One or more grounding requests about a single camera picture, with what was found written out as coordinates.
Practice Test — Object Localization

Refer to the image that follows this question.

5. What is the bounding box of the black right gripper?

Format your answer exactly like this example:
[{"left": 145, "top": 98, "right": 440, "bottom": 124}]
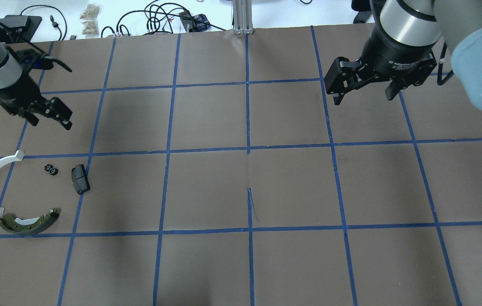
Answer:
[{"left": 324, "top": 25, "right": 437, "bottom": 106}]

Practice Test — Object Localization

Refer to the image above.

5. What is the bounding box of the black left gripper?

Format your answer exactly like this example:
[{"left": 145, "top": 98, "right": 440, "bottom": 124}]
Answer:
[{"left": 0, "top": 70, "right": 73, "bottom": 130}]

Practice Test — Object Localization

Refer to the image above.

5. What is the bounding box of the black bearing gear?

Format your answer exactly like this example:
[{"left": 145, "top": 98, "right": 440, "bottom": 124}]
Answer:
[{"left": 43, "top": 164, "right": 59, "bottom": 176}]

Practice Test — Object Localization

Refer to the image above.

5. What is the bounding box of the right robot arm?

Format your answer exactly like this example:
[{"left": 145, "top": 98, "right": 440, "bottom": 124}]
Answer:
[{"left": 324, "top": 0, "right": 482, "bottom": 110}]

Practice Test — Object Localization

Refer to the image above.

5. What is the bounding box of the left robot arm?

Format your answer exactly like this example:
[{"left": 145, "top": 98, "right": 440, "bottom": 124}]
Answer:
[{"left": 0, "top": 42, "right": 73, "bottom": 130}]

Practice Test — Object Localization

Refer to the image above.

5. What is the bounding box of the black brake pad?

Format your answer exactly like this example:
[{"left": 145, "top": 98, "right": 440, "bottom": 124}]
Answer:
[{"left": 70, "top": 164, "right": 91, "bottom": 195}]

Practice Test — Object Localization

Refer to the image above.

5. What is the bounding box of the black power adapter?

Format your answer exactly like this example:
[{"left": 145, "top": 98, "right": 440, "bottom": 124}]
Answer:
[{"left": 0, "top": 15, "right": 42, "bottom": 43}]

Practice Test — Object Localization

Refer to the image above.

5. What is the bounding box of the bag of small parts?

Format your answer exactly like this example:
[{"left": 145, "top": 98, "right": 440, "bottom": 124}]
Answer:
[{"left": 79, "top": 3, "right": 101, "bottom": 35}]

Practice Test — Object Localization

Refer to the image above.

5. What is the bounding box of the olive green brake shoe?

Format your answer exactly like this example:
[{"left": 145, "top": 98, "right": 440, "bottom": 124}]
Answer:
[{"left": 0, "top": 208, "right": 61, "bottom": 236}]

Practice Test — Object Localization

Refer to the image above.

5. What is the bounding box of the aluminium frame post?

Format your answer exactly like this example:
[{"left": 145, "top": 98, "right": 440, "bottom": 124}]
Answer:
[{"left": 231, "top": 0, "right": 254, "bottom": 35}]

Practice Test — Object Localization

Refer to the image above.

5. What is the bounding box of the black cable bundle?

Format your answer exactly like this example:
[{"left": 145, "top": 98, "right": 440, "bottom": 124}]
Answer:
[{"left": 101, "top": 0, "right": 228, "bottom": 38}]

